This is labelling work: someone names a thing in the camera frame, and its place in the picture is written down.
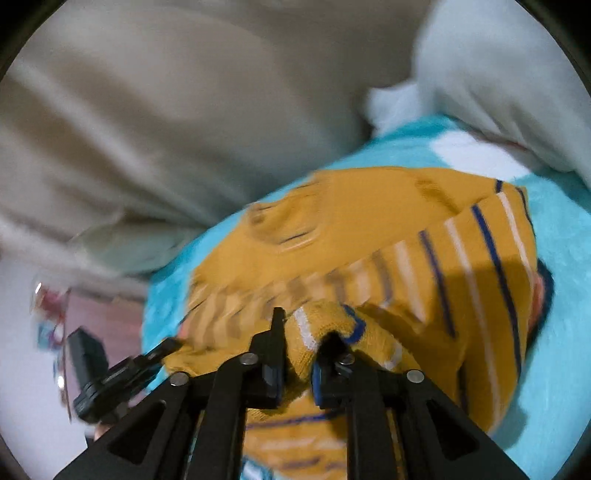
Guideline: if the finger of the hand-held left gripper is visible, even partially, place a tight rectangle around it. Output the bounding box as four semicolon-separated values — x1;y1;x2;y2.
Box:
139;338;184;370

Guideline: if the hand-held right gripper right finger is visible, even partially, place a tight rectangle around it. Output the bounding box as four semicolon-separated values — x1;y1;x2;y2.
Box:
312;332;530;480

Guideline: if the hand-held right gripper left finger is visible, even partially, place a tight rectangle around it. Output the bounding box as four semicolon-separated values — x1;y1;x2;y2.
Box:
54;307;288;480

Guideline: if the yellow striped knit sweater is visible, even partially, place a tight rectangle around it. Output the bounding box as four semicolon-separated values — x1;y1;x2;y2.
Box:
164;166;539;480

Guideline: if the beige cloth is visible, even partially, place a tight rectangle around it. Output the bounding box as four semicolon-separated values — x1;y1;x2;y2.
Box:
0;0;437;280

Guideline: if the teal fluffy blanket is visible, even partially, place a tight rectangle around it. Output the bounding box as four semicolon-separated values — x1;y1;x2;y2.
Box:
141;115;591;480

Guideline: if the white cloth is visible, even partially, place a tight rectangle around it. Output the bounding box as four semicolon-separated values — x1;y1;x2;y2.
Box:
367;0;591;175

